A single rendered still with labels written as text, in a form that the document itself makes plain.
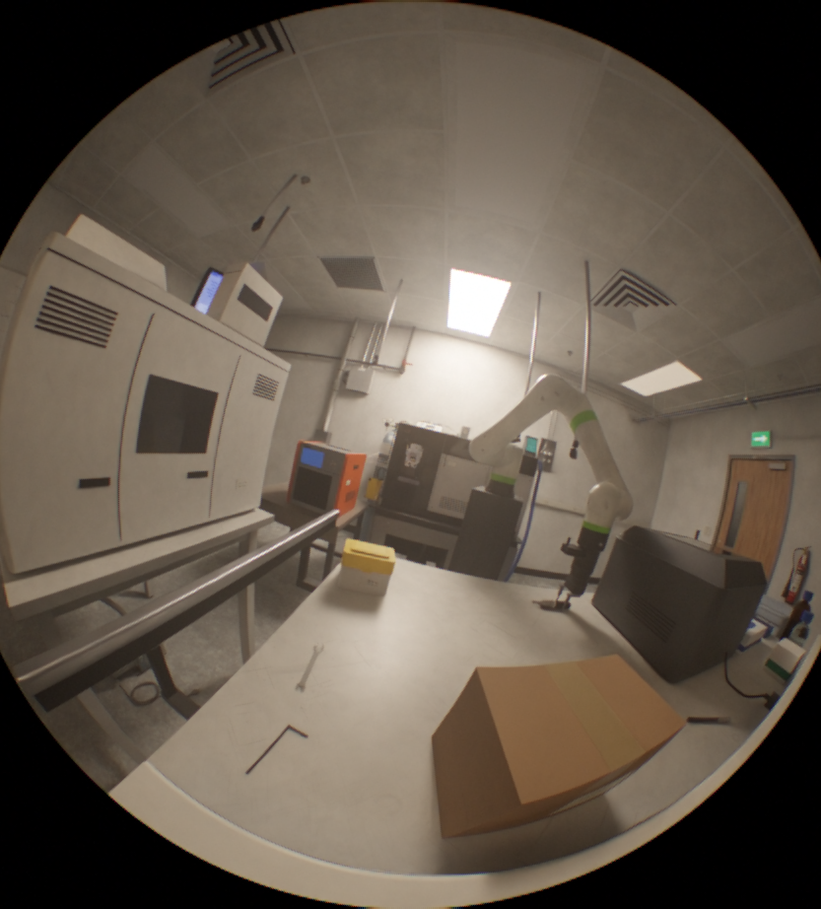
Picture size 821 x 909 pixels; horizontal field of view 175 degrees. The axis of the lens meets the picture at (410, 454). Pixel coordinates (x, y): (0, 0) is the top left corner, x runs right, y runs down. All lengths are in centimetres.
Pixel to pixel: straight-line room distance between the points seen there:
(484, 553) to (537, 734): 106
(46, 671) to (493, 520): 132
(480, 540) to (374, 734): 101
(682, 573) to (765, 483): 321
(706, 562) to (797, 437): 322
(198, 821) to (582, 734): 30
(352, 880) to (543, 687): 25
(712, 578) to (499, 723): 59
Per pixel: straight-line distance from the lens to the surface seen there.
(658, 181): 179
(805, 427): 389
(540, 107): 159
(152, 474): 68
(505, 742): 26
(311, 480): 173
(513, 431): 106
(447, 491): 215
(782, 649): 118
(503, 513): 121
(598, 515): 80
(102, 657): 38
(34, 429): 57
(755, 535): 388
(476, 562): 128
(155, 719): 147
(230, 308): 75
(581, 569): 84
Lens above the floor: 126
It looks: 1 degrees down
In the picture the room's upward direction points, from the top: 14 degrees clockwise
